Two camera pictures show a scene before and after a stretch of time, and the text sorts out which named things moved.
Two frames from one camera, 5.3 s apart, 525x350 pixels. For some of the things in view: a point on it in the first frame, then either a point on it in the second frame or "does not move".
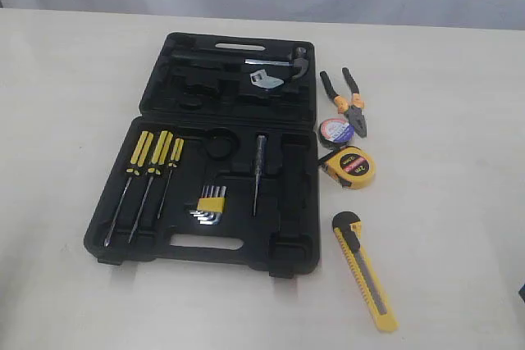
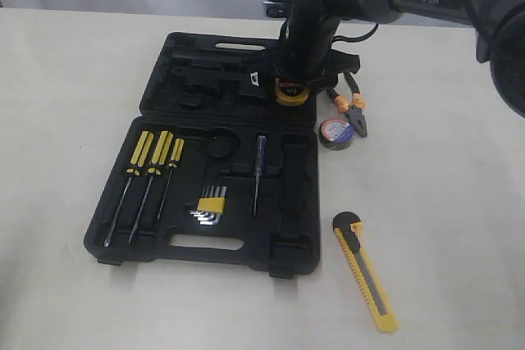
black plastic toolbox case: (221, 168) does not move
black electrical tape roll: (335, 133) does not move
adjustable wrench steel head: (262, 79) -> (183, 78)
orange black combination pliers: (355, 107) does not move
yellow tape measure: (353, 166) -> (290, 93)
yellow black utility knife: (348, 226) does not move
